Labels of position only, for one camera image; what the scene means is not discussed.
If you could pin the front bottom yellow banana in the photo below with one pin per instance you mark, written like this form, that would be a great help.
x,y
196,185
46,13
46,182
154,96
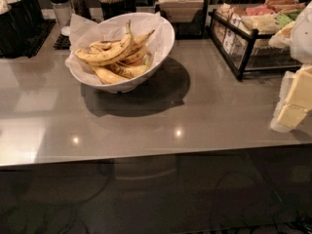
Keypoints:
x,y
107,76

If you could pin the top spotted yellow banana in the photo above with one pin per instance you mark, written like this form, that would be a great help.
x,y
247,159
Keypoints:
x,y
115,53

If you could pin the upper right yellow banana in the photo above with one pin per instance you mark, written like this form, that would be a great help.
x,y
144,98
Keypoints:
x,y
139,41

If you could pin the white paper bowl liner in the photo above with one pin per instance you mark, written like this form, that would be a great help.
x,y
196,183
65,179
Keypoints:
x,y
83,33

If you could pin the dark pepper shaker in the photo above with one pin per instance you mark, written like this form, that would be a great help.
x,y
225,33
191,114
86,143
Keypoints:
x,y
79,0

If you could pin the black wire condiment rack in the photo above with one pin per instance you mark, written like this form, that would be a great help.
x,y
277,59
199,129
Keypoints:
x,y
250,60

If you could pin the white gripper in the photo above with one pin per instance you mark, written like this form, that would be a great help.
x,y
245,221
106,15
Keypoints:
x,y
302,43

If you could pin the white bowl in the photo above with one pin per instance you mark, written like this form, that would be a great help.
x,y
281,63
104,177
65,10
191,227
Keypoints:
x,y
130,83

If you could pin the right lower spotted banana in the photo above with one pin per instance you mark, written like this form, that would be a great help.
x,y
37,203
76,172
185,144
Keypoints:
x,y
131,71

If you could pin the black rubber mat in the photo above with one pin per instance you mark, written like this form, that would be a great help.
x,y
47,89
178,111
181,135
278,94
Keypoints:
x,y
33,44

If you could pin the middle yellow banana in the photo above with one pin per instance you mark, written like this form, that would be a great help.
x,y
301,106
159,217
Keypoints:
x,y
136,55

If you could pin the black napkin holder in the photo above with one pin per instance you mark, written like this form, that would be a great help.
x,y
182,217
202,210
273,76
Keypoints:
x,y
188,17

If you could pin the glass shaker dark lid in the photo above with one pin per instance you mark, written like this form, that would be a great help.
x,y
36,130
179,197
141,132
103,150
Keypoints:
x,y
63,12

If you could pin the black container left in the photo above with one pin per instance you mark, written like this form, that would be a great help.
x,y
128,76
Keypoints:
x,y
19,20

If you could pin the small black mat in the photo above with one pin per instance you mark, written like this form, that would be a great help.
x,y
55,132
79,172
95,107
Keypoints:
x,y
62,43

